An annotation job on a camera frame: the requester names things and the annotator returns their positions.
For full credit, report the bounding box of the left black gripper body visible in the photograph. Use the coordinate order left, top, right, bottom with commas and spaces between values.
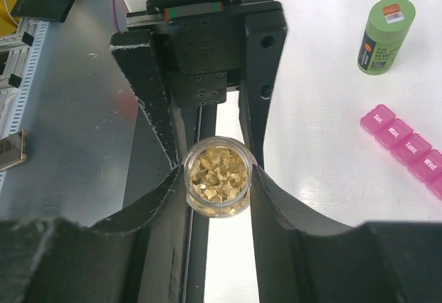
126, 0, 273, 105

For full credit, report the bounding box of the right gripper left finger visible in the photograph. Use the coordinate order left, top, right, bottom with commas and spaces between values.
1, 168, 187, 302

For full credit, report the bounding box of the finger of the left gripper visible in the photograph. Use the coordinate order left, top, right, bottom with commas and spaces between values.
238, 1, 287, 167
109, 30, 179, 167

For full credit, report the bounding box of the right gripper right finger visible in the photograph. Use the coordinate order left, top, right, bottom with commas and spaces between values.
251, 166, 441, 302

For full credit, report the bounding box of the clear bottle with yellow pills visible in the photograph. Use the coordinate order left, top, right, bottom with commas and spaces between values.
183, 136, 257, 218

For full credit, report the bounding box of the pink weekly pill organizer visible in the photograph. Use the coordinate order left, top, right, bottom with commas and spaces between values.
360, 104, 441, 197

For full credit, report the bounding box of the green lidded pill bottle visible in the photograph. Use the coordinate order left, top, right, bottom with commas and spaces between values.
357, 0, 416, 75

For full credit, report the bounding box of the smartphone with gold edge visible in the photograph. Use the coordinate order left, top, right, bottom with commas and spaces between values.
0, 130, 28, 171

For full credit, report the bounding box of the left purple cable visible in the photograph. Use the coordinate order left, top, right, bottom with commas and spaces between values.
110, 0, 122, 31

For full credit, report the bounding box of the left white cable duct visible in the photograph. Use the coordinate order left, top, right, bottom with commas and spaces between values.
1, 19, 49, 183

